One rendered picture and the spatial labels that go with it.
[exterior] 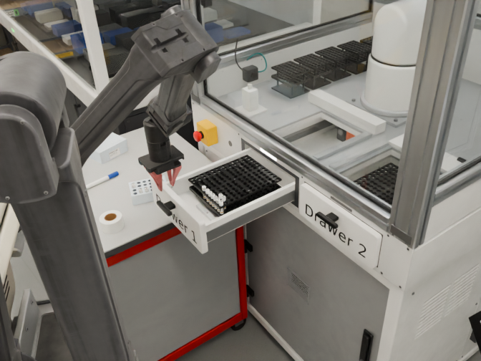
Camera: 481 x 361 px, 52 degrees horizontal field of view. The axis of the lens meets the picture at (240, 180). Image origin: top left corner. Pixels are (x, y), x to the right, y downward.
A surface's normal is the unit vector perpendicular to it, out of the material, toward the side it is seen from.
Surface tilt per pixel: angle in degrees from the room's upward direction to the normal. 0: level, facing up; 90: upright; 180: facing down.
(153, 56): 75
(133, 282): 90
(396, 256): 90
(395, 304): 90
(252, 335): 0
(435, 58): 90
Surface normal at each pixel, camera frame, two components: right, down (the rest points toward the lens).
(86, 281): 0.24, 0.55
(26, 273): -0.04, -0.82
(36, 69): 0.56, -0.73
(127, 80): -0.38, 0.31
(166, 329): 0.58, 0.45
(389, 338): -0.82, 0.36
